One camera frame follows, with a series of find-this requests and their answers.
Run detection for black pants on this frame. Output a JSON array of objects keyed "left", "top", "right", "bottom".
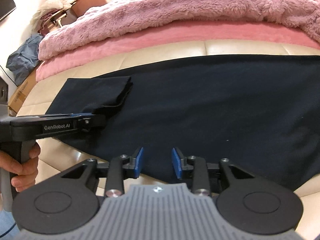
[{"left": 48, "top": 55, "right": 319, "bottom": 190}]

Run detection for blue denim clothing pile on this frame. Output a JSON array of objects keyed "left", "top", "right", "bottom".
[{"left": 6, "top": 33, "right": 44, "bottom": 86}]

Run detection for person left hand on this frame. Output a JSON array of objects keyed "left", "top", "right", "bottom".
[{"left": 1, "top": 143, "right": 41, "bottom": 192}]

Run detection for cardboard box with blue print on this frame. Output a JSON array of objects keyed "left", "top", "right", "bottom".
[{"left": 8, "top": 68, "right": 37, "bottom": 115}]

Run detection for pink bed sheet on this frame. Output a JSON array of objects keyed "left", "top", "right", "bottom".
[{"left": 36, "top": 21, "right": 319, "bottom": 82}]

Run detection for fluffy pink blanket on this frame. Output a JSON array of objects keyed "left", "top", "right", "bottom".
[{"left": 39, "top": 0, "right": 319, "bottom": 61}]

